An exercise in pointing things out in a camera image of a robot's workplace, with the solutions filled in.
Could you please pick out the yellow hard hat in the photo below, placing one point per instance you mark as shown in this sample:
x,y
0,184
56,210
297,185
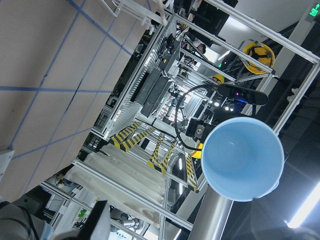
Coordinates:
x,y
260,52

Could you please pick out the light blue cup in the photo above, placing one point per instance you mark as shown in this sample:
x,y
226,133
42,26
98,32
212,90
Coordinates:
x,y
242,159

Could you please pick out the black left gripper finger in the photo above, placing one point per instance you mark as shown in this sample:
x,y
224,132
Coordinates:
x,y
98,223

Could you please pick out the black overhead camera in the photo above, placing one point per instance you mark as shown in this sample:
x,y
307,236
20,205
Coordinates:
x,y
242,94

